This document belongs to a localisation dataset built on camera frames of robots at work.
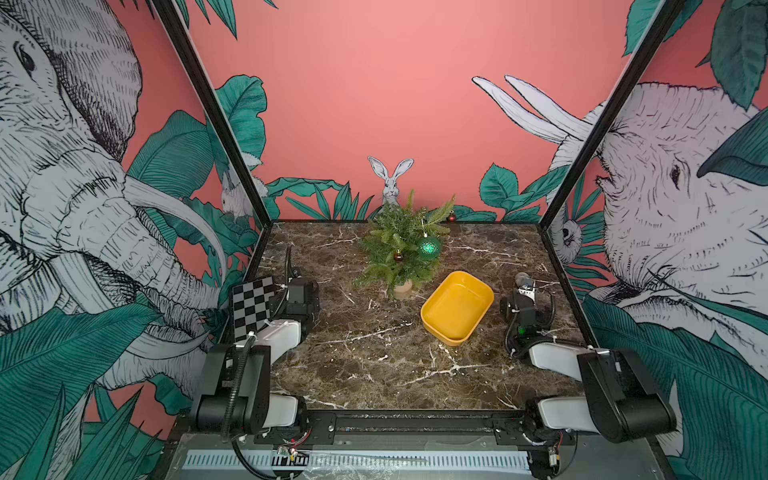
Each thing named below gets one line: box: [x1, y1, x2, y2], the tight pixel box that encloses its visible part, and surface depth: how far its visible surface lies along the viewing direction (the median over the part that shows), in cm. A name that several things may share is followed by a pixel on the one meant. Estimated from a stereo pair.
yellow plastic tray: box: [420, 270, 495, 347], surface depth 96 cm
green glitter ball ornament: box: [418, 237, 441, 259], surface depth 70 cm
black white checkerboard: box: [232, 276, 275, 341], surface depth 97 cm
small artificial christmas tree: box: [353, 189, 455, 299], surface depth 74 cm
